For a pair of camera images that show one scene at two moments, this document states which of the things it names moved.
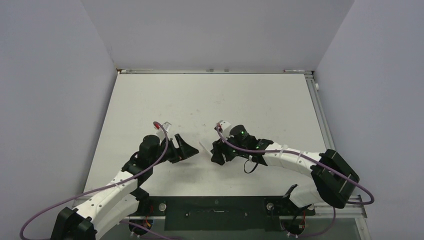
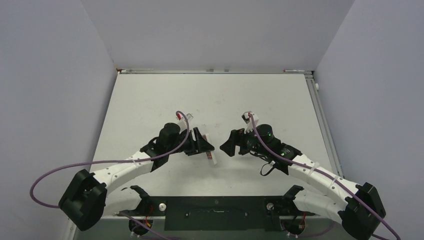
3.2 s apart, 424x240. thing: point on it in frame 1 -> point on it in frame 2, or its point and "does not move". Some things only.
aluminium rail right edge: x=323 y=126 does not move
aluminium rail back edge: x=166 y=71 does not move
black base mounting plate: x=191 y=213 does not move
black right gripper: x=222 y=147 -> x=238 y=136
